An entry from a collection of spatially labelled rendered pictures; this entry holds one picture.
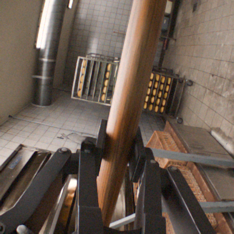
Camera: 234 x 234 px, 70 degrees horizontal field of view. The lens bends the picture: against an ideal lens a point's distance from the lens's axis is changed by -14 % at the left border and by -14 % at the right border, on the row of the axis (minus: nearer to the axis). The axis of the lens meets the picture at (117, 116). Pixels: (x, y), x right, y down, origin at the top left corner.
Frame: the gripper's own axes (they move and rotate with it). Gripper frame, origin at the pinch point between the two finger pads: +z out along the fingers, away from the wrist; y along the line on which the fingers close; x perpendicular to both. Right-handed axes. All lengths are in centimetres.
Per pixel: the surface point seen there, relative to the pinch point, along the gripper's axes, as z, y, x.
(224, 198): 51, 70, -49
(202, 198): 56, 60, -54
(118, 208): 91, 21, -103
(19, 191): 85, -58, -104
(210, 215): 42, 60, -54
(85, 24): 499, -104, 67
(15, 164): 119, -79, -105
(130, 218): 39, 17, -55
